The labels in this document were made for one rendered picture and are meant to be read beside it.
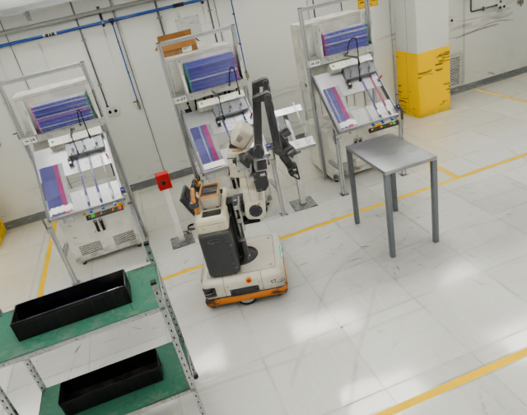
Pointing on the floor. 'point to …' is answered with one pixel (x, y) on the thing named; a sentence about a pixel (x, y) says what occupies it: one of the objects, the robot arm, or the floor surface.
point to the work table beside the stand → (405, 152)
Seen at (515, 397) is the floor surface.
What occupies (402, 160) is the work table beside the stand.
